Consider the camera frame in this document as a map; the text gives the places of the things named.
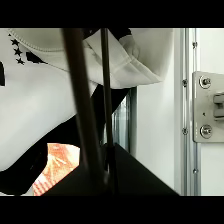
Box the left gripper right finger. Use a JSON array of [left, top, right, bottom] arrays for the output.
[[112, 143, 180, 197]]

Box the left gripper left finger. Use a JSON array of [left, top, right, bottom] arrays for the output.
[[42, 164, 113, 197]]

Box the white and black jacket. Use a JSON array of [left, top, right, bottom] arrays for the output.
[[0, 27, 175, 197]]

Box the silver frame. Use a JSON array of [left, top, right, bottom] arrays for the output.
[[173, 27, 224, 197]]

